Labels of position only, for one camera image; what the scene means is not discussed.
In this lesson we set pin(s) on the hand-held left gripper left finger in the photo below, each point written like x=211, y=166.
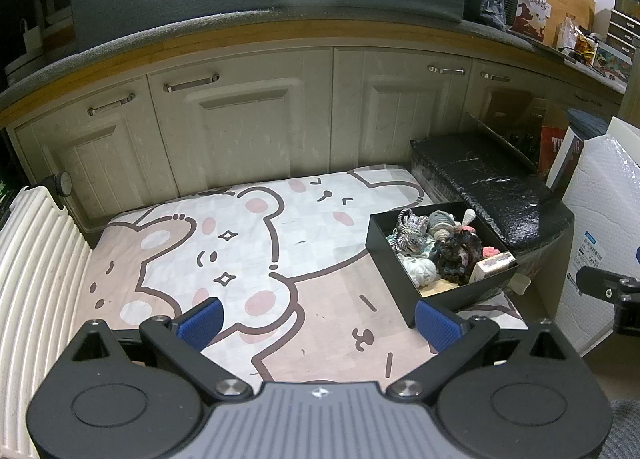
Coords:
x=200, y=324

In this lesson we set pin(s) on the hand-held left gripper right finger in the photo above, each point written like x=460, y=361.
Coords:
x=440, y=324

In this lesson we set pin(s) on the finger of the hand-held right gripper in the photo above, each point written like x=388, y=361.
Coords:
x=627, y=314
x=595, y=280

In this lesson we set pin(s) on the black storage box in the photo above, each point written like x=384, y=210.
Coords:
x=465, y=295

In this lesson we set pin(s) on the pale blue-white crochet toy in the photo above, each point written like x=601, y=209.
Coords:
x=417, y=269

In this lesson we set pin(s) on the dark brown crochet toy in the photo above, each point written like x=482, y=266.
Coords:
x=455, y=254

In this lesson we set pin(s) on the small cream printed box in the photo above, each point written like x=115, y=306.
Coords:
x=492, y=266

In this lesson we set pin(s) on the pink crochet flower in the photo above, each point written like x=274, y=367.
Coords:
x=490, y=252

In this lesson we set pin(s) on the blue-grey crochet ball toy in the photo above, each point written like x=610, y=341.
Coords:
x=440, y=221

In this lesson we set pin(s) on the white-pink crochet toy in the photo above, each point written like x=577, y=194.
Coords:
x=467, y=218

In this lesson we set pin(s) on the white bubble wrap package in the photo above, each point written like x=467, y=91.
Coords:
x=600, y=219

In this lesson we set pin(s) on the person's grey trousers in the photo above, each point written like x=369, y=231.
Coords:
x=625, y=429

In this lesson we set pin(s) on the cartoon bear printed blanket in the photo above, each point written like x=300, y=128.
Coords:
x=300, y=249

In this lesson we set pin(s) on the red printed box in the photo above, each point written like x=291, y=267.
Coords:
x=557, y=146

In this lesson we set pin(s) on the white board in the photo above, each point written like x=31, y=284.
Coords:
x=625, y=136

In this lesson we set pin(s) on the white ribbed suitcase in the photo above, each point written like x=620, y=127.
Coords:
x=35, y=264

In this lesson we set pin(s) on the cream base cabinet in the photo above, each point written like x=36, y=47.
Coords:
x=240, y=139

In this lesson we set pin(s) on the suitcase caster wheel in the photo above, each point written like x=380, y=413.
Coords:
x=64, y=183

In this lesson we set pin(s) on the colourful printed box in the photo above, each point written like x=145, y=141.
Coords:
x=611, y=63

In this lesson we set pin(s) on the colourful snack bags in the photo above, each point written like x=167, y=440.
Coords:
x=572, y=34

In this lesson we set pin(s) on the grey drawer unit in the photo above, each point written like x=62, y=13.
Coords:
x=625, y=19

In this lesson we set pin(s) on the red-white printed bag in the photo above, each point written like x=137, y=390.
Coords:
x=532, y=9

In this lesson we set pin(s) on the white paper bag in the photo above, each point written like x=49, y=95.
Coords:
x=31, y=36

